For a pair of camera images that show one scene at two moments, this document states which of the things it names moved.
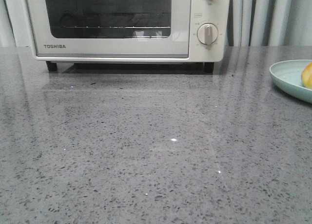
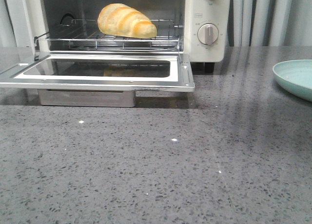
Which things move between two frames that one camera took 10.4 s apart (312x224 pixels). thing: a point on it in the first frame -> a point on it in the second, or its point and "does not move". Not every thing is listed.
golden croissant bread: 306,76 -> 120,20
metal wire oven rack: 116,21 -> 86,34
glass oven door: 108,24 -> 150,71
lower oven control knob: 207,33 does not move
